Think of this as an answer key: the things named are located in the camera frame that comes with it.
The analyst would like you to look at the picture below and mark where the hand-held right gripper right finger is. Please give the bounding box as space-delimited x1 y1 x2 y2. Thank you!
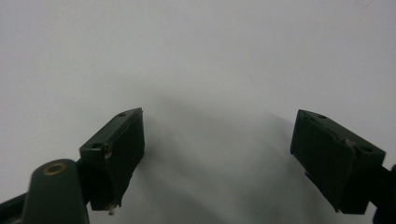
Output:
290 108 387 215

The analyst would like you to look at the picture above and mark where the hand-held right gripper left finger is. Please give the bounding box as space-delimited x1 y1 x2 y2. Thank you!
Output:
78 107 146 217

